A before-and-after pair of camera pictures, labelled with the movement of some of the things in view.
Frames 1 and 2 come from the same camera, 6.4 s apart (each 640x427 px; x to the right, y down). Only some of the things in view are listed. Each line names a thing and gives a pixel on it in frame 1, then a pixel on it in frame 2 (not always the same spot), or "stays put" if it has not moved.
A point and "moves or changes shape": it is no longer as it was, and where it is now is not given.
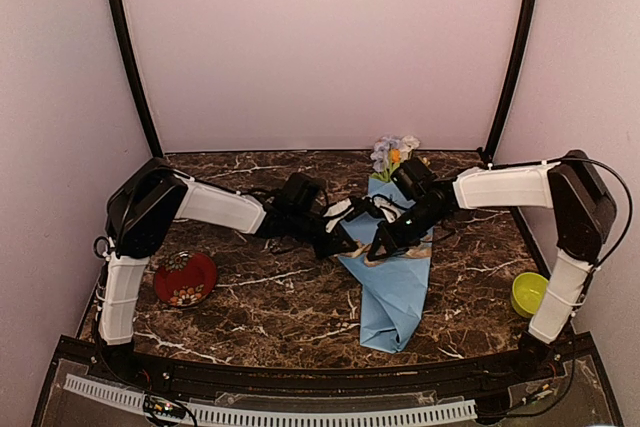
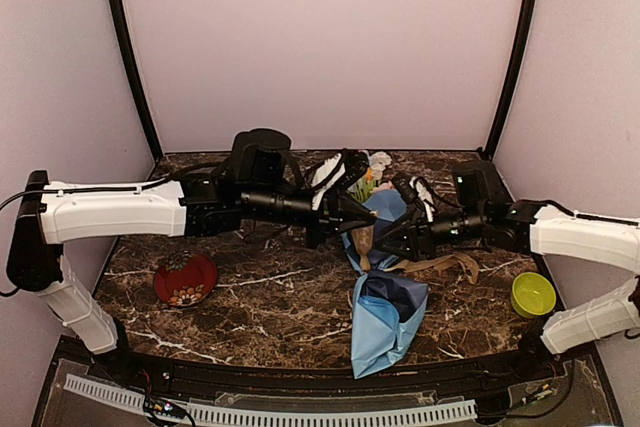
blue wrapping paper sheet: x=394 y=286 moves or changes shape
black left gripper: x=334 y=242 -> x=335 y=216
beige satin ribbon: x=421 y=250 moves or changes shape
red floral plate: x=185 y=279 stays put
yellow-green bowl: x=529 y=293 stays put
